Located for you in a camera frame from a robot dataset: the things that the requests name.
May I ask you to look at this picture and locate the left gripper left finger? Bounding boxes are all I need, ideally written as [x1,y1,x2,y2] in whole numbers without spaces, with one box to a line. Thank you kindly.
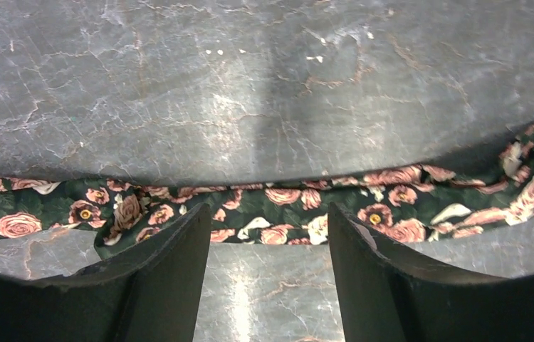
[0,204,211,341]

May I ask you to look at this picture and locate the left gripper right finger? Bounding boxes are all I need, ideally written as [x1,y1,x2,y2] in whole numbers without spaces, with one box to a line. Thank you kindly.
[328,203,534,341]

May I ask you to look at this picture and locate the black pink rose tie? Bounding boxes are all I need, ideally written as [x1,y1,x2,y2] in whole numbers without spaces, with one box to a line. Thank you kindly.
[0,123,534,258]

